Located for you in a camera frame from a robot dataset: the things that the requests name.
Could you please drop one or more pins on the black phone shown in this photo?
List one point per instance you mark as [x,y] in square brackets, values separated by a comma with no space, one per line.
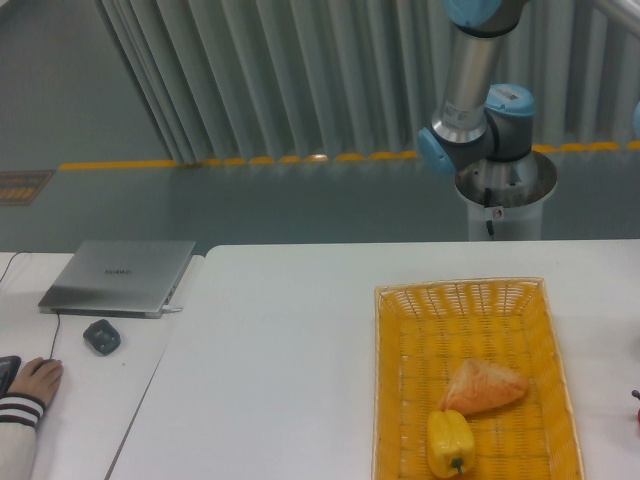
[9,368]

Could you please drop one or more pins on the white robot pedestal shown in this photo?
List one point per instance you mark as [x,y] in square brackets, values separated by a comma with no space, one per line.
[505,201]

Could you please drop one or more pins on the yellow bell pepper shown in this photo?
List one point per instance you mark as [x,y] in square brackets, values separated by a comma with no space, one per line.
[450,444]

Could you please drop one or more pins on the black power adapter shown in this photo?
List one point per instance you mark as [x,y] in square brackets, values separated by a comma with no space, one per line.
[102,337]

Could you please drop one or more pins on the white striped sleeve forearm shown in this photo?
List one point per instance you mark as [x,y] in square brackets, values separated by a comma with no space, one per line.
[20,415]

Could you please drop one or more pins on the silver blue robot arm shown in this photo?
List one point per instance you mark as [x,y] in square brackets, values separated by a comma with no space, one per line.
[477,119]

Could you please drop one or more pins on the person's hand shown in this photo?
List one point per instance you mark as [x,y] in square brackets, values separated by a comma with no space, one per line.
[37,381]

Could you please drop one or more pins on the triangular bread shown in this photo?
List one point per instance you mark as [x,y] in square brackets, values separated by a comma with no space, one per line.
[478,386]

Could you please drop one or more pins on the yellow woven basket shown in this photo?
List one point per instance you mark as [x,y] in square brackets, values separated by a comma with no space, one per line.
[424,332]

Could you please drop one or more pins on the silver closed laptop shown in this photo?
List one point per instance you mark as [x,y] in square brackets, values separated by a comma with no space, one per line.
[118,278]

